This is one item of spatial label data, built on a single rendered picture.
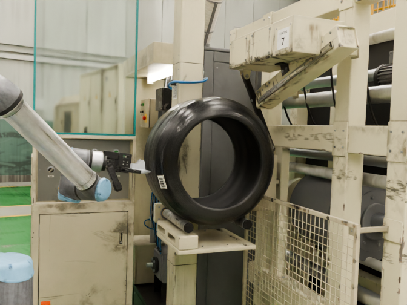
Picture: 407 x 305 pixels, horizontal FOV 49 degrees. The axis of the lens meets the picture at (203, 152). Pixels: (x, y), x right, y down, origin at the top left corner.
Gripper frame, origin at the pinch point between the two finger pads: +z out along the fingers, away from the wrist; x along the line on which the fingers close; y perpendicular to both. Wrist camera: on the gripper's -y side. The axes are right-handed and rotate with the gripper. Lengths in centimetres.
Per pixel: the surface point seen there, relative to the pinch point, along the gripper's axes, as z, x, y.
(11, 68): -108, 901, 129
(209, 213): 26.6, -12.1, -13.3
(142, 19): 178, 959, 320
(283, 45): 40, -30, 60
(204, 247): 27.6, -9.9, -28.9
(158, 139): 1.1, -6.8, 15.1
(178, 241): 14.7, -11.3, -26.7
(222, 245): 36.6, -9.0, -27.8
